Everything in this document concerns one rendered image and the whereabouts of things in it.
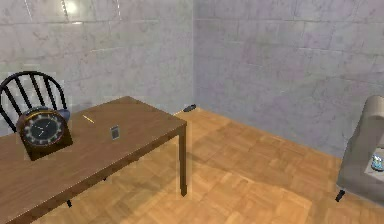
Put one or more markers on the small grey cell phone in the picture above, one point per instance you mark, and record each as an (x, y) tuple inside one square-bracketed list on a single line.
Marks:
[(115, 132)]

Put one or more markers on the small black floor object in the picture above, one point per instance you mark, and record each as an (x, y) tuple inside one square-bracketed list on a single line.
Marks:
[(189, 108)]

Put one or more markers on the brown wooden table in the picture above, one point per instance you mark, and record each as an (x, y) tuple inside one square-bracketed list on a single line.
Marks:
[(100, 156)]

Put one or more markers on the yellow pencil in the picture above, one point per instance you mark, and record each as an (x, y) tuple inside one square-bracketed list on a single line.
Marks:
[(88, 119)]

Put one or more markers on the brown mantel clock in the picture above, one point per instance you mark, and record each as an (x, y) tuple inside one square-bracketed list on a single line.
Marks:
[(43, 131)]

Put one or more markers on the grey armchair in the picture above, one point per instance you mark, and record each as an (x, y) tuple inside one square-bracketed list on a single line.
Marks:
[(358, 156)]

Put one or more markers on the black spindle-back chair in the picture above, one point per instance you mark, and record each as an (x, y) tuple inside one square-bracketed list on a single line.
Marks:
[(10, 87)]

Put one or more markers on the blue round object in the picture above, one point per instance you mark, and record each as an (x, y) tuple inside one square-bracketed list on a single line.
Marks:
[(378, 163)]

